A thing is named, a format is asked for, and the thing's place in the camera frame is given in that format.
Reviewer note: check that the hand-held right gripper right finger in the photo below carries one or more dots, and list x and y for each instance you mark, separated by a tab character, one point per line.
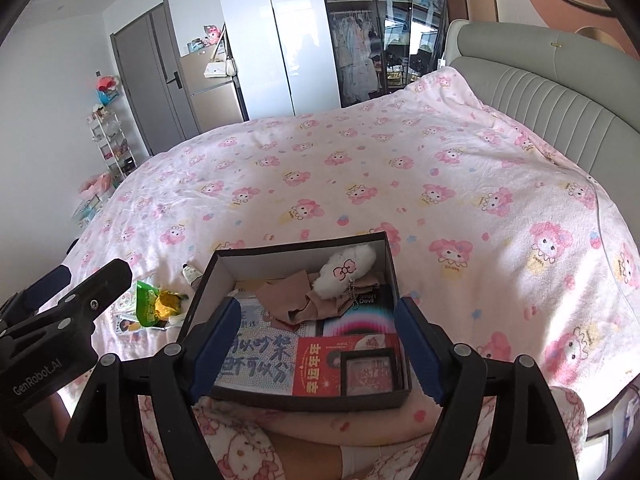
420	347

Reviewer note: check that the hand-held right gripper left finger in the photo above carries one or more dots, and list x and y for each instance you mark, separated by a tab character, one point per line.
220	347

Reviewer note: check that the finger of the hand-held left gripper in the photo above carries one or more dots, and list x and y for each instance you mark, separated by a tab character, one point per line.
100	285
52	280

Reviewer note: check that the black square display frame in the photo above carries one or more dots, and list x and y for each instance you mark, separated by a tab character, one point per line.
370	354

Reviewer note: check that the black rainbow screen protector box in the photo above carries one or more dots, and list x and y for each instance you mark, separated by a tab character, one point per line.
360	320

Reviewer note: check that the beige cloth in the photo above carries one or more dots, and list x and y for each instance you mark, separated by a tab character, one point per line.
285	300

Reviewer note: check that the red packet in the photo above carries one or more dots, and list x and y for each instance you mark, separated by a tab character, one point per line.
315	365

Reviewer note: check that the black cardboard box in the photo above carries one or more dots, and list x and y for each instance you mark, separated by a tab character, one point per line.
300	402

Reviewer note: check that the white printed packet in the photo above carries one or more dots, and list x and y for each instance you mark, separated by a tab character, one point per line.
125	303

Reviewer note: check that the cartoon diamond painting kit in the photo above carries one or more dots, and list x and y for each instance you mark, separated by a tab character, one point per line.
260	355

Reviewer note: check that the green corn snack packet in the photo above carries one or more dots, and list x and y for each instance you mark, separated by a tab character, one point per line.
147	305

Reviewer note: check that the grey hand cream tube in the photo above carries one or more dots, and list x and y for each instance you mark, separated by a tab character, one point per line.
190	274

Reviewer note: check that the pink plush toy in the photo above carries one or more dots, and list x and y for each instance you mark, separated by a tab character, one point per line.
95	185

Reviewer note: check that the person's pyjama-clad legs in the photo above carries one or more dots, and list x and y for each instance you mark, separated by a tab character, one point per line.
240	450

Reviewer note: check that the white shelf rack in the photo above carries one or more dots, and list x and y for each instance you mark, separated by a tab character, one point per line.
112	145

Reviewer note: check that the pink cartoon printed blanket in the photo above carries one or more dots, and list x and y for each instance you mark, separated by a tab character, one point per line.
400	160

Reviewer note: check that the red and blue plush toy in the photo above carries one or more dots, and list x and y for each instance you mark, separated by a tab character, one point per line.
106	87

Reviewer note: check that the grey double door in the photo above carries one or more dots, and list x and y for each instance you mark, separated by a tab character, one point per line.
145	85

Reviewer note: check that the champagne fridge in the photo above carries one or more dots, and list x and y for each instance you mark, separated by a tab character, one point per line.
210	105

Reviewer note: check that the white handbag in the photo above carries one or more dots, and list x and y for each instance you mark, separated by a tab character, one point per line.
217	69

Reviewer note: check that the pink toy figure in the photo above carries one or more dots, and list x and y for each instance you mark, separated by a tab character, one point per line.
212	34

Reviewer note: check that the grey padded headboard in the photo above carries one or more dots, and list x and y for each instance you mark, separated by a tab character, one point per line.
550	90

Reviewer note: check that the white wardrobe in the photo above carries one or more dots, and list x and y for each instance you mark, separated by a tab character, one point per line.
280	35

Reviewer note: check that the glass door wardrobe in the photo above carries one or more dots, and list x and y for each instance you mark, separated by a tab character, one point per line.
360	35

